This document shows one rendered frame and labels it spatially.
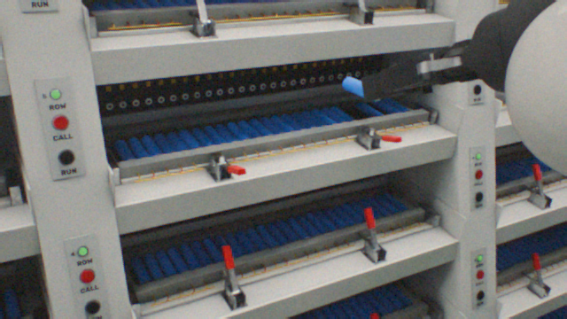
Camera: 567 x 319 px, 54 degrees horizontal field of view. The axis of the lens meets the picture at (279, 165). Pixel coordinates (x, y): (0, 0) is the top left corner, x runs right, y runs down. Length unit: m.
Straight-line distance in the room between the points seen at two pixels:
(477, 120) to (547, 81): 0.77
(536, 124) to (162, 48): 0.53
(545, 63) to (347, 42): 0.60
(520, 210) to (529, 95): 0.94
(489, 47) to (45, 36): 0.49
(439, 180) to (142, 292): 0.58
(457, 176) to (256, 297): 0.43
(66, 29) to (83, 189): 0.19
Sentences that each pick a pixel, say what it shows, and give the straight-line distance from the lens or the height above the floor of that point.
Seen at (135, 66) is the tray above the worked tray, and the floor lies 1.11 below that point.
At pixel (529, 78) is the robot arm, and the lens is 0.31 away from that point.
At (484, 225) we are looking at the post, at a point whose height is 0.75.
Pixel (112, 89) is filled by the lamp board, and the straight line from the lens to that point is 0.89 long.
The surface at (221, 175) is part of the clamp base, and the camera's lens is 0.81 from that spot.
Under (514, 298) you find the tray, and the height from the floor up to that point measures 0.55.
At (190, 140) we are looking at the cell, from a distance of 0.87.
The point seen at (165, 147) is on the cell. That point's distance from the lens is 0.85.
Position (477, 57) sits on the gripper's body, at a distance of 0.53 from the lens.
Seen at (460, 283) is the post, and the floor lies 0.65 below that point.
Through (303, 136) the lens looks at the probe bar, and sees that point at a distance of 0.89.
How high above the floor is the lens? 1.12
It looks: 12 degrees down
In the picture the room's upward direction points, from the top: 5 degrees counter-clockwise
